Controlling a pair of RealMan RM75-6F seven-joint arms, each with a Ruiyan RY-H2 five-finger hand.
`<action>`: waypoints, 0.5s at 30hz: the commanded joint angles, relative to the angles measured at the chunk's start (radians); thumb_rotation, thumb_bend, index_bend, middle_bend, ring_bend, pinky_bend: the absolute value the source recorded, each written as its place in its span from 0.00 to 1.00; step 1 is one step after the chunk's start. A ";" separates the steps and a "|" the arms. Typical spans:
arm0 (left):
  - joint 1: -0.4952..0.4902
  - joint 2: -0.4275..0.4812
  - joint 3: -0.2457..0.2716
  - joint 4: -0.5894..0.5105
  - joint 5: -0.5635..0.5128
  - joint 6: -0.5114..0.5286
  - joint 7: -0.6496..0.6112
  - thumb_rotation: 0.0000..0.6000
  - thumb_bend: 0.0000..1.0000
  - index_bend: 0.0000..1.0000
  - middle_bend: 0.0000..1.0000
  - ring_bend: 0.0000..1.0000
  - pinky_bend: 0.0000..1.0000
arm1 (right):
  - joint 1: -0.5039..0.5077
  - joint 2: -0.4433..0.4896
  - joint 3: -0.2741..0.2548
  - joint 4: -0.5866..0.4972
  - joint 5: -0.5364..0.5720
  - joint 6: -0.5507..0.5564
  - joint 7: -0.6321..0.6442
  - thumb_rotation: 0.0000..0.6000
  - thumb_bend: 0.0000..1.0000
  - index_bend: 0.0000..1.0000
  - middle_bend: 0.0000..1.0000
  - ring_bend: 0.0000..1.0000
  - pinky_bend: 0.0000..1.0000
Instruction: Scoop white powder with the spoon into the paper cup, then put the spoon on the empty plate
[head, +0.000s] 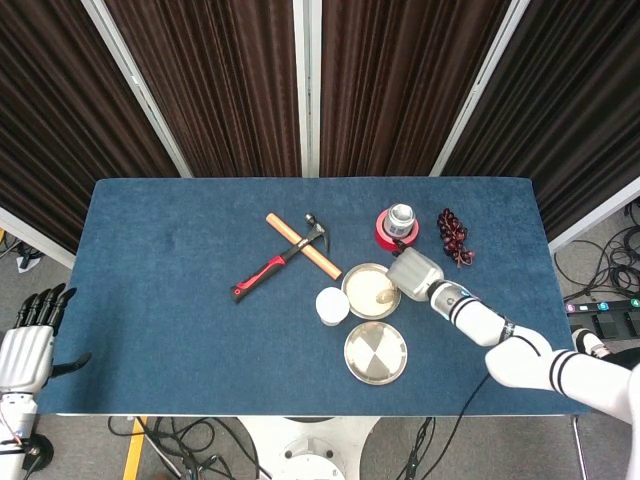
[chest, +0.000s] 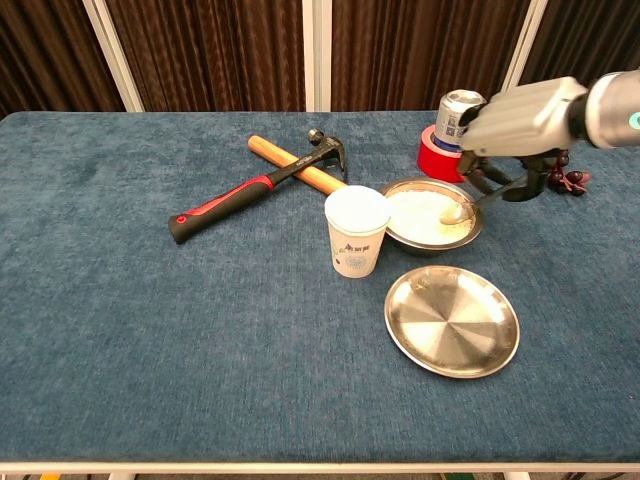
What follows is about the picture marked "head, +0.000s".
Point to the dark brown curtain panel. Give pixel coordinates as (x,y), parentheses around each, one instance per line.
(55,110)
(215,85)
(400,85)
(565,110)

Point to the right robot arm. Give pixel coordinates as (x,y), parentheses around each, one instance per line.
(520,360)

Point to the white partition post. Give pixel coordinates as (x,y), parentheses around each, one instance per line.
(477,95)
(306,90)
(142,95)

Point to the white partition rail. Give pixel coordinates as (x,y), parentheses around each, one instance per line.
(595,220)
(35,237)

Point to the black red claw hammer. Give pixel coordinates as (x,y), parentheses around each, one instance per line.
(265,270)

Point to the translucent plastic spoon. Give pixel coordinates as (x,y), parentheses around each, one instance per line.
(385,297)

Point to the round silver metal plate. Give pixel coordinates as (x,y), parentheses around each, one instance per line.
(350,305)

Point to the dark purple grape bunch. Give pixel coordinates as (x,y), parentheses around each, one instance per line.
(452,237)

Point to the red tape roll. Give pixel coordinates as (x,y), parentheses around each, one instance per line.
(387,241)

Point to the yellow floor tape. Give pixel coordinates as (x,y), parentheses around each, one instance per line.
(135,447)

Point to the steel plate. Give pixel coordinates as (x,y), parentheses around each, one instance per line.
(375,354)

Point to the blue table cloth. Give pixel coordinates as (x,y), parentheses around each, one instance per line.
(175,325)

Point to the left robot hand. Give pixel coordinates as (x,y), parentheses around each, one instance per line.
(25,355)

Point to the white round container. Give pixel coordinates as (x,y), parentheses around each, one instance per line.
(331,304)

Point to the wooden rod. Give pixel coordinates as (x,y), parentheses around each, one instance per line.
(282,228)

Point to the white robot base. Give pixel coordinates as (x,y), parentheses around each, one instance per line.
(307,445)

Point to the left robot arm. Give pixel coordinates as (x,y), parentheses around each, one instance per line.
(15,415)

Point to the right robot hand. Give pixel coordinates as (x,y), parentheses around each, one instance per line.
(415,275)

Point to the silver metal can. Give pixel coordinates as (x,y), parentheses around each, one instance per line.
(401,217)

